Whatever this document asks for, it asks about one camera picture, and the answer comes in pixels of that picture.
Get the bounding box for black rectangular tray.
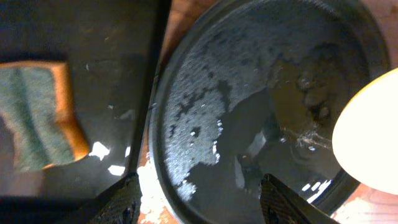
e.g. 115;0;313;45
1;0;171;223

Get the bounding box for yellow plate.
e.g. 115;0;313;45
332;68;397;195

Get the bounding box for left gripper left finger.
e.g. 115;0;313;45
59;172;142;224

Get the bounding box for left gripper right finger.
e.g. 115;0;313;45
259;174;338;224

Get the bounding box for black round tray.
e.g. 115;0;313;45
149;1;391;223

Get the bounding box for orange green sponge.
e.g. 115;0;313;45
1;61;91;172

